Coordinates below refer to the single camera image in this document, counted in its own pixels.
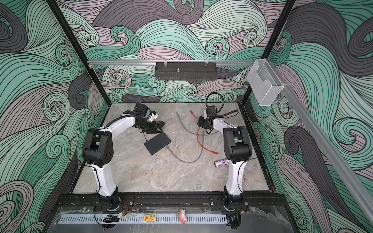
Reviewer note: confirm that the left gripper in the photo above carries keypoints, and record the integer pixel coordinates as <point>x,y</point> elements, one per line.
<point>154,128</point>

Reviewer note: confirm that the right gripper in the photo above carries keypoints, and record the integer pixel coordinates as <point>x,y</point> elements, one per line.
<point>200,124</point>

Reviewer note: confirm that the black network switch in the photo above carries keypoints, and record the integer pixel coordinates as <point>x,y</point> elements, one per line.
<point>157,143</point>

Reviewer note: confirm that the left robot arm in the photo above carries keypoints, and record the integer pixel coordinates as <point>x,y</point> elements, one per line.
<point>98,149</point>

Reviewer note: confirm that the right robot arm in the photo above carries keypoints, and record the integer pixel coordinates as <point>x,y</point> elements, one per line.
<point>237,149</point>

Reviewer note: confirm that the yellow label tag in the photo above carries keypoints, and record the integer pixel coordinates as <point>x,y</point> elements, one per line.
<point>150,218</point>

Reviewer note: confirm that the black wall-mounted tray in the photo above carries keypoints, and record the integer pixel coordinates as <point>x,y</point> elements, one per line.
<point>181,71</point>

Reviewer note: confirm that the clear plastic wall bin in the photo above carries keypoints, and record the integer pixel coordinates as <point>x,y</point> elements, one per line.
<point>264,79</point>

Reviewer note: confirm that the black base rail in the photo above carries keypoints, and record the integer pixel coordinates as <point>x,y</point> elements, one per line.
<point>215,201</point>

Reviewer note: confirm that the pink toy on duct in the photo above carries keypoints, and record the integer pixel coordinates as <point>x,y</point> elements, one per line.
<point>182,216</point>

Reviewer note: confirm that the white slotted cable duct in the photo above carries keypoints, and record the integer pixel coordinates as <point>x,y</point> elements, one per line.
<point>138,219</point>

